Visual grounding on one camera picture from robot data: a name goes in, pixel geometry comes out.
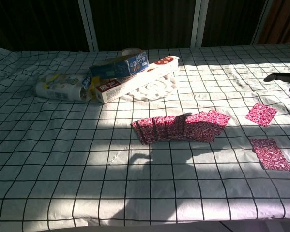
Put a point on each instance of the red patterned playing card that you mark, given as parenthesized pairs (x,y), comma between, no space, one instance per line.
(261,114)
(270,154)

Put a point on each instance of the red patterned card spread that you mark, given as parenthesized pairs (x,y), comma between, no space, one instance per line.
(173,131)

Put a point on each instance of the brown curtain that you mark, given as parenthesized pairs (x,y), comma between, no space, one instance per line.
(282,21)

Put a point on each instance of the white lace doily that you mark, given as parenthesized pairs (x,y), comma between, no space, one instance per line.
(154,89)

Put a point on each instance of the long white toothpaste box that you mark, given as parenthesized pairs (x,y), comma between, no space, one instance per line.
(135,83)

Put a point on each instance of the clear tape roll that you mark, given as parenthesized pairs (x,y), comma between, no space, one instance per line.
(130,51)

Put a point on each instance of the blue cardboard box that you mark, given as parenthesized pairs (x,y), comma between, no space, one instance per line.
(115,67)

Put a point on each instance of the yellow blue plastic packet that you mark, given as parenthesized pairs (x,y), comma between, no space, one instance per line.
(92,85)

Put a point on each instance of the white plastic bottle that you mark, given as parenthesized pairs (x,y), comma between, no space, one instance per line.
(60,88)

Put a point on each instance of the white black-checked tablecloth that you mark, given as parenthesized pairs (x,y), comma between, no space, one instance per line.
(62,149)

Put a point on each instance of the white window frame post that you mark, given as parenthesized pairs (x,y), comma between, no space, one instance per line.
(88,24)
(199,23)
(262,21)

